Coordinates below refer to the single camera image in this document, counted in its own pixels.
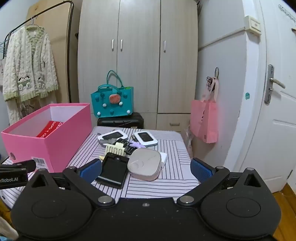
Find black phone case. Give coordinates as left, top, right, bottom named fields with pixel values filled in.
left=96, top=153, right=129, bottom=189

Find pink cardboard box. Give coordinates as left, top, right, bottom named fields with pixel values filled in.
left=1, top=103, right=92, bottom=172

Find white wifi router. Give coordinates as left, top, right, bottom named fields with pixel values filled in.
left=134, top=131, right=158, bottom=147
left=97, top=130, right=128, bottom=145

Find cream hair claw clip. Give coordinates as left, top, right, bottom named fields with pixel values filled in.
left=104, top=142, right=126, bottom=156

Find white power adapter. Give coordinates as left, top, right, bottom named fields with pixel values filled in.
left=160, top=152, right=168, bottom=168

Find purple starfish hair clip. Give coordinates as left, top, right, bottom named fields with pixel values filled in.
left=130, top=142, right=142, bottom=149

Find pinkish rounded square case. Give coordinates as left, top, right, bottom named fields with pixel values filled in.
left=127, top=149, right=161, bottom=181

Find striped tablecloth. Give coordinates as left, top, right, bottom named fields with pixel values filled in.
left=1, top=126, right=199, bottom=208

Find pink paper shopping bag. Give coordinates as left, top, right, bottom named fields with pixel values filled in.
left=190, top=77, right=219, bottom=144

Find white door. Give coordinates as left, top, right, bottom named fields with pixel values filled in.
left=224, top=0, right=296, bottom=194

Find black suitcase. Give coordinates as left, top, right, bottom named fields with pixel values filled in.
left=97, top=113, right=144, bottom=129

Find teal felt handbag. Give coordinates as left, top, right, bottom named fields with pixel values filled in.
left=91, top=70, right=134, bottom=118

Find white knit cardigan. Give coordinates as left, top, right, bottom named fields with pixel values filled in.
left=3, top=26, right=59, bottom=125

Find black clothes rack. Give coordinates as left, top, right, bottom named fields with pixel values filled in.
left=2, top=1, right=80, bottom=103

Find beige wardrobe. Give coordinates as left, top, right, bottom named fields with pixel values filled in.
left=78, top=1, right=198, bottom=132

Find black hair ties on hook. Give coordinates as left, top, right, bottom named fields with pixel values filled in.
left=206, top=67, right=220, bottom=92

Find metal door handle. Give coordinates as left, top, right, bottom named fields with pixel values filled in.
left=264, top=64, right=286, bottom=105

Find wall light switch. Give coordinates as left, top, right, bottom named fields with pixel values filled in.
left=244, top=16, right=262, bottom=36

